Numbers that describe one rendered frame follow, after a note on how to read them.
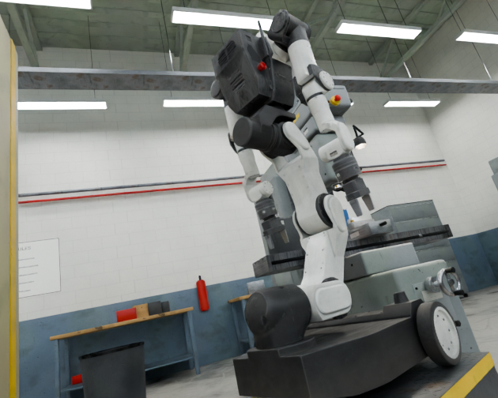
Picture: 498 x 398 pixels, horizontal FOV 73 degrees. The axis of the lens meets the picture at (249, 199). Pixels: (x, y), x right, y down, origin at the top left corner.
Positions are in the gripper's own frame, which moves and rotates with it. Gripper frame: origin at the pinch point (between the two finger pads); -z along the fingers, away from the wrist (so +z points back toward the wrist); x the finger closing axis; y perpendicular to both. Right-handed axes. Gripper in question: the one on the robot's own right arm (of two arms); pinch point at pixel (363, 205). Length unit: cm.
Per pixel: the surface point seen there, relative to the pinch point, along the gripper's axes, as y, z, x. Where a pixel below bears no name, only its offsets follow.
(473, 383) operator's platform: -13, -60, -9
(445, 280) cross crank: -3, -42, 36
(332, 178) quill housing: 41, 20, 65
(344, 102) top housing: 22, 61, 83
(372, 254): 27, -25, 44
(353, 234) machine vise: 42, -14, 62
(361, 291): 39, -41, 40
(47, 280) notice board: 530, 68, 38
